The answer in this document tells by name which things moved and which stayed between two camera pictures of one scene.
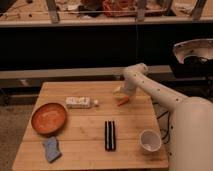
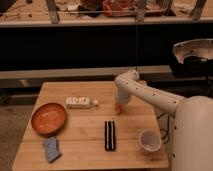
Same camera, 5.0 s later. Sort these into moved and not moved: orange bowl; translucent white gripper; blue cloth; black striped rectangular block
Moved: translucent white gripper
Not moved: orange bowl; blue cloth; black striped rectangular block
